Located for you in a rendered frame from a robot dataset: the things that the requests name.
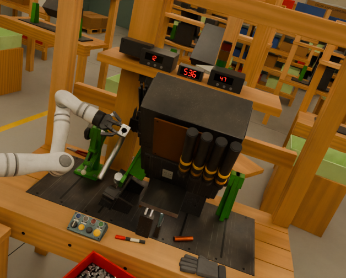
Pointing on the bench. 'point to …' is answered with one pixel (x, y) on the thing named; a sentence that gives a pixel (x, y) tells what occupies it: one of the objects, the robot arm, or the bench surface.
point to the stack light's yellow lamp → (223, 55)
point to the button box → (87, 226)
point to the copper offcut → (183, 238)
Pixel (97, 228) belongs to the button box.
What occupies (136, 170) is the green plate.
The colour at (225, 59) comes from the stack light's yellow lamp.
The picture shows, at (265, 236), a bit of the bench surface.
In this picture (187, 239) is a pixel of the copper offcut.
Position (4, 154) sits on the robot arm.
